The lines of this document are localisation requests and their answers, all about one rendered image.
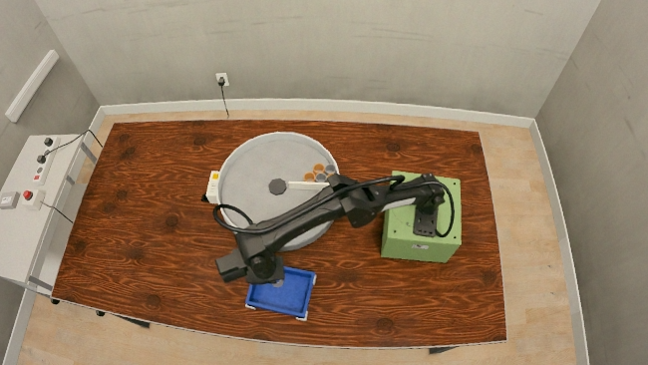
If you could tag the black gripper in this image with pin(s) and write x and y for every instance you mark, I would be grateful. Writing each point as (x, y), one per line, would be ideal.
(273, 273)

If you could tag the blue open tray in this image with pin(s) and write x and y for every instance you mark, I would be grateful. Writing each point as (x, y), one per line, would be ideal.
(292, 295)

